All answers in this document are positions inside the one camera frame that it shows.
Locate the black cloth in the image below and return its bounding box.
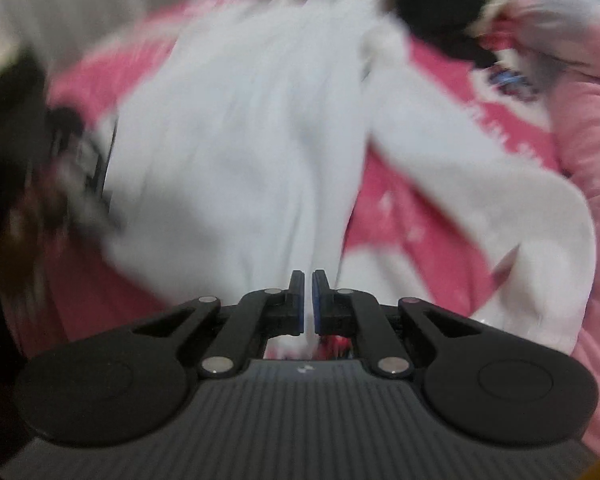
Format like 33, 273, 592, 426
387, 0, 498, 68

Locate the grey curtain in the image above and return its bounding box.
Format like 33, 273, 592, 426
0, 0, 246, 76

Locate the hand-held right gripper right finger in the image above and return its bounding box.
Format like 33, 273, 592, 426
311, 270, 482, 379

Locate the pink quilt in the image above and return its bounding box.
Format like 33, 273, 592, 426
495, 0, 600, 456

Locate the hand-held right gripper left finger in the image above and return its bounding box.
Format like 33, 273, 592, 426
130, 270, 306, 379

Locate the pink printed blanket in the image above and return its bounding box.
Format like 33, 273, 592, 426
10, 0, 591, 361

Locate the white garment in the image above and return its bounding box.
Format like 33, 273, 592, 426
80, 0, 598, 361

